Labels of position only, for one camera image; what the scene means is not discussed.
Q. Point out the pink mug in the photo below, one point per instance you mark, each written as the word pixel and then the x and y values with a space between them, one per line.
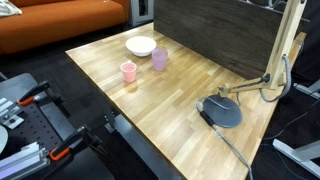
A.
pixel 128 70

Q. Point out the purple translucent cup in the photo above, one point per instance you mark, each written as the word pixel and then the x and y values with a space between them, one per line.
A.
pixel 159 58

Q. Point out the white bowl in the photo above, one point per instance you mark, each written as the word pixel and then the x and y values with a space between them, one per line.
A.
pixel 141 46

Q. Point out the wooden desk lamp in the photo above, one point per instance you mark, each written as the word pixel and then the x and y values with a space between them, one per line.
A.
pixel 224 112

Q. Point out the black orange clamp lower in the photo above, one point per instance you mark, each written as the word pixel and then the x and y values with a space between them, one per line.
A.
pixel 64 148

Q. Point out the black orange clamp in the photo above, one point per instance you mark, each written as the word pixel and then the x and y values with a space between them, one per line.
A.
pixel 64 148
pixel 29 96

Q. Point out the dark wooden board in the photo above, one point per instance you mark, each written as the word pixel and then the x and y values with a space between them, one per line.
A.
pixel 232 33

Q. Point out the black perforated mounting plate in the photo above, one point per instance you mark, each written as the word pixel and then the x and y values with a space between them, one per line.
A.
pixel 34 128

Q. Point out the black orange clamp upper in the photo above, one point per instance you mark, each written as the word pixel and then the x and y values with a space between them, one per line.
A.
pixel 29 96

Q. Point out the orange sofa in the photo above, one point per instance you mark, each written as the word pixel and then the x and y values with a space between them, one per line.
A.
pixel 47 21

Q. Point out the aluminium extrusion rail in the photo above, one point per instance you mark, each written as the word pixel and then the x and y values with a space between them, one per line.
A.
pixel 29 160

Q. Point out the white table leg frame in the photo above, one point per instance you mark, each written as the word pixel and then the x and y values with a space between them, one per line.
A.
pixel 303 156

